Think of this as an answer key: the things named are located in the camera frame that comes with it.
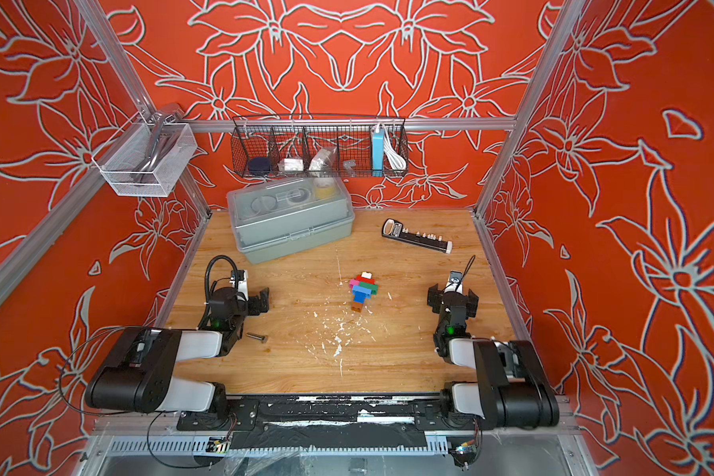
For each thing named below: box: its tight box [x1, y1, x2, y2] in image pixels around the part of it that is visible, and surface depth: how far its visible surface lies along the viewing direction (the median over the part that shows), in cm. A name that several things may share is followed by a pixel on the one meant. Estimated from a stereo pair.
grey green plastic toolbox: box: [227, 175, 356, 265], surface depth 100 cm
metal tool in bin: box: [133, 111, 181, 182], surface depth 87 cm
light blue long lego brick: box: [353, 285, 372, 304], surface depth 95 cm
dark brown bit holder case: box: [381, 218, 454, 254], surface depth 112 cm
